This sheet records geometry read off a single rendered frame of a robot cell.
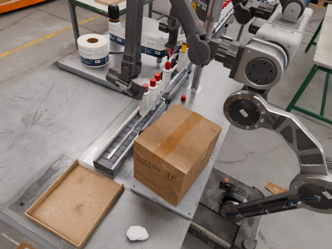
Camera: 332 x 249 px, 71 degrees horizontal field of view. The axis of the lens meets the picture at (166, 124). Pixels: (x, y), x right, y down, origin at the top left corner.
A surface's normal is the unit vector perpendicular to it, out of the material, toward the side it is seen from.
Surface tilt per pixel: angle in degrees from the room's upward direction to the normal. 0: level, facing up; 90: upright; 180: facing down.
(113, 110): 0
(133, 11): 74
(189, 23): 68
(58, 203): 0
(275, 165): 0
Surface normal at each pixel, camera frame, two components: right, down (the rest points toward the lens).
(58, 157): 0.11, -0.70
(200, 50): -0.46, 0.37
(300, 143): -0.51, 0.58
